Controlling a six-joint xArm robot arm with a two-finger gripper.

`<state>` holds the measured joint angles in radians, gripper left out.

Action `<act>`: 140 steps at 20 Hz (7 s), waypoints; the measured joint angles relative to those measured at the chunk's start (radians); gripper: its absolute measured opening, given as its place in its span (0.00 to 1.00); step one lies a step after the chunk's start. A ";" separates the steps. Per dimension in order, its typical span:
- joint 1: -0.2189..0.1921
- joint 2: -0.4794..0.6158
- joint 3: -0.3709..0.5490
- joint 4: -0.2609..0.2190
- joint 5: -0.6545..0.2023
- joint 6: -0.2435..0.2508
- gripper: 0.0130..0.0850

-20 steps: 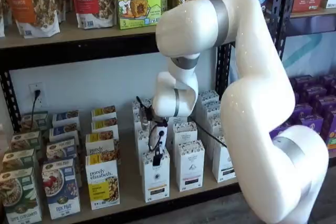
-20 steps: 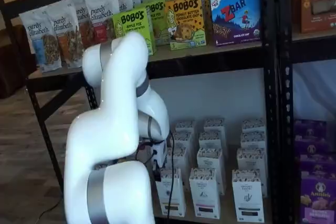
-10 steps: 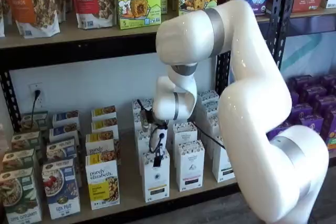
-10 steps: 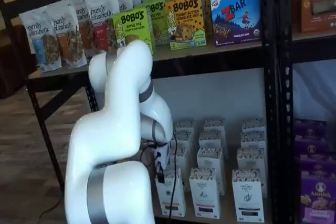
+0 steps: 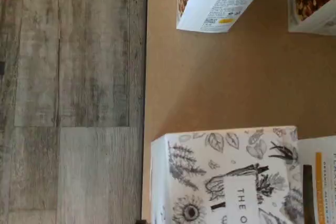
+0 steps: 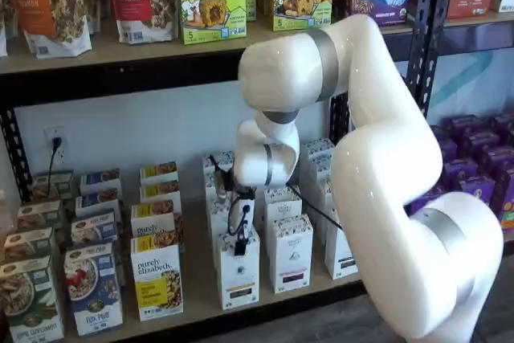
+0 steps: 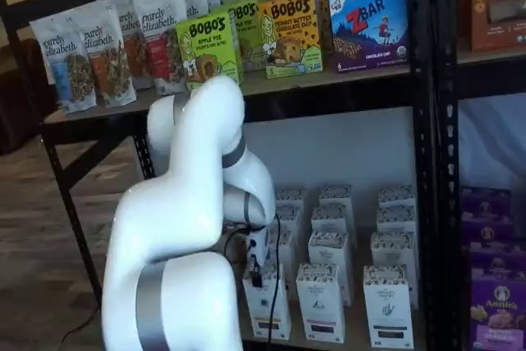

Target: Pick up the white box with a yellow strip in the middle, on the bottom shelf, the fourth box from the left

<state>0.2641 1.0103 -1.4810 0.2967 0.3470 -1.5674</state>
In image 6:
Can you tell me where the white tea box dark strip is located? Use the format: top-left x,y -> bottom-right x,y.
308,154 -> 337,183
300,138 -> 337,163
316,176 -> 335,215
324,208 -> 359,280

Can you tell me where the translucent plastic sheet teal print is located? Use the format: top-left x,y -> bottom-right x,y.
385,43 -> 514,127

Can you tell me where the blue cereal box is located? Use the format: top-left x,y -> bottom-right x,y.
75,188 -> 121,218
80,169 -> 123,195
71,209 -> 120,247
63,243 -> 124,337

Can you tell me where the black power plug cable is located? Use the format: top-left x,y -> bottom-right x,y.
47,137 -> 63,199

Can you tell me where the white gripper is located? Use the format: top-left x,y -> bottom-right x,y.
232,196 -> 256,257

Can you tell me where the wooden shelf board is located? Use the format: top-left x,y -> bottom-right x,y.
441,11 -> 514,30
59,145 -> 365,340
0,13 -> 414,76

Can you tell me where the white wall outlet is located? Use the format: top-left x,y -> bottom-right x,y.
43,126 -> 69,167

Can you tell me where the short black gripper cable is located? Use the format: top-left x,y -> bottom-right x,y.
227,194 -> 253,236

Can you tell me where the purely elizabeth yellow box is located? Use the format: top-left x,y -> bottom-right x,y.
130,200 -> 186,239
139,161 -> 180,186
130,234 -> 185,323
139,180 -> 182,206

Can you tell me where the green cereal box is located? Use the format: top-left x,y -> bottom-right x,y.
31,169 -> 75,203
0,255 -> 65,342
16,200 -> 65,234
2,227 -> 55,263

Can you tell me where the black metal shelving rack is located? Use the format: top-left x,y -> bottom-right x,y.
0,0 -> 514,343

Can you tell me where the orange label granola bag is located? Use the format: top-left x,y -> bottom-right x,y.
2,0 -> 93,59

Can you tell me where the purple snack box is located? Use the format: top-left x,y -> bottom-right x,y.
439,141 -> 459,165
477,145 -> 514,171
441,157 -> 479,183
457,130 -> 501,159
441,116 -> 483,139
435,125 -> 457,144
455,174 -> 497,203
492,112 -> 514,135

